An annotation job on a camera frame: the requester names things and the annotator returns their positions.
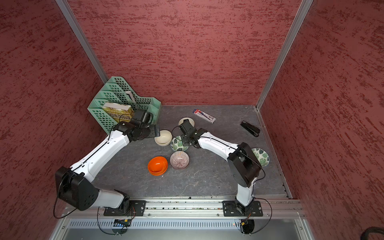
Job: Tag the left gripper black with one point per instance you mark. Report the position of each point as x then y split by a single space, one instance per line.
152 134

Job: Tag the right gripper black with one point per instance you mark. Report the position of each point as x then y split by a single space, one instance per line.
185 141

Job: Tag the cream bowl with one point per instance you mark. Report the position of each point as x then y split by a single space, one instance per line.
192 122
164 138

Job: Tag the green leaf bowl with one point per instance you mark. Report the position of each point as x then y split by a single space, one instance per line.
262 156
177 144

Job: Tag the orange bowl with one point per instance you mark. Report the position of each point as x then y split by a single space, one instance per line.
157 164
158 173

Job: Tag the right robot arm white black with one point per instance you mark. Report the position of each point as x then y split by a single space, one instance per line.
244 165

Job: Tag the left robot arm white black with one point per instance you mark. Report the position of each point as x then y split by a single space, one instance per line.
74 184

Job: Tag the purple striped bowl centre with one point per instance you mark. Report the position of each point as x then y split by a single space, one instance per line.
179 160

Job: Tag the yellow book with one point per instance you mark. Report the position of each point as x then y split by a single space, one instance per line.
119 112

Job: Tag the white paper in organizer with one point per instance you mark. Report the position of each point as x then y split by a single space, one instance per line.
131 96

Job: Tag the green plastic file organizer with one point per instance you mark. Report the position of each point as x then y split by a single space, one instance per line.
114 92

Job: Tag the black stapler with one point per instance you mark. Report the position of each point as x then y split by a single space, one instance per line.
253 130

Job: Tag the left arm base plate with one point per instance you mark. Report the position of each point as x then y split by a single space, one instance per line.
133 208

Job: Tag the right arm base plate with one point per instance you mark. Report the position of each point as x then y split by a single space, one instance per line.
235 209

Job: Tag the aluminium mounting rail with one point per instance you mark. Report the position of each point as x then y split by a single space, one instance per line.
203 208

